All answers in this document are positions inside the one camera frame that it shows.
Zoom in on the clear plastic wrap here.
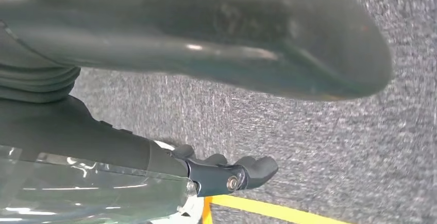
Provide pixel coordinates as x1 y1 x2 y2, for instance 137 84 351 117
0 143 198 224

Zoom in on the silver wheel hubcap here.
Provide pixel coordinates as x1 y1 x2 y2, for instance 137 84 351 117
150 140 206 224

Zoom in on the yellow floor tape outline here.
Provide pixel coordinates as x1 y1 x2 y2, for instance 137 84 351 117
200 194 354 224

